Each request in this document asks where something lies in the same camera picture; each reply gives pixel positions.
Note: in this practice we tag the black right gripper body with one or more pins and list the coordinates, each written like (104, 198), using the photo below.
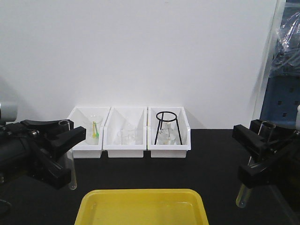
(286, 170)

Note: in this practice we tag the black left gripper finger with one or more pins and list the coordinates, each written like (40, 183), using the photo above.
(50, 155)
(45, 130)

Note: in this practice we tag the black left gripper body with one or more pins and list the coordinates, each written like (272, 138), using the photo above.
(16, 155)

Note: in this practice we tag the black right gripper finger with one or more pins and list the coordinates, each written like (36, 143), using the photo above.
(260, 175)
(269, 146)

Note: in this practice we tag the clear test tube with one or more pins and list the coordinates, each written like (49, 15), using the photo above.
(69, 158)
(255, 164)

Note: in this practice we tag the yellow plastic tray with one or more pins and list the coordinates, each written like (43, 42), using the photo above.
(142, 207)

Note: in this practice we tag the glass beaker with droppers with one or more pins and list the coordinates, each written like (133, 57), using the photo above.
(89, 139)

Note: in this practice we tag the left white storage bin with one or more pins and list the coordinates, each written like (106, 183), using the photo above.
(79, 116)

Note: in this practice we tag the white storage bin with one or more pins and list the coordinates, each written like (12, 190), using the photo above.
(79, 116)
(118, 116)
(168, 151)

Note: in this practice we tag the yellow green plastic dropper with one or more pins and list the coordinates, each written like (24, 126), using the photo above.
(95, 133)

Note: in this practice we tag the blue pegboard rack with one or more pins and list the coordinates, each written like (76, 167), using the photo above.
(281, 76)

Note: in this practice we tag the middle white storage bin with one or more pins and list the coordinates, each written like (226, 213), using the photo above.
(118, 116)

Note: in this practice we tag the clear glass beaker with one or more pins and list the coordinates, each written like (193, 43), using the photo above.
(126, 135)

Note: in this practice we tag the clear conical flask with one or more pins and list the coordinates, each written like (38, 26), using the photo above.
(166, 135)

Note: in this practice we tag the right white storage bin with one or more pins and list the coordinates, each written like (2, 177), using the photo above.
(168, 151)

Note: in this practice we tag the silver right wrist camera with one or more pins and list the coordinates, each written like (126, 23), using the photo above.
(297, 123)

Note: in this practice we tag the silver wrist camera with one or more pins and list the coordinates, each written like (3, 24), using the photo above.
(8, 103)
(297, 123)

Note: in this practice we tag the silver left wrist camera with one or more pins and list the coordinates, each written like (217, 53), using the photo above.
(8, 103)

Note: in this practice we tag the black wire tripod stand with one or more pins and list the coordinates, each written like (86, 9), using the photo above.
(168, 116)

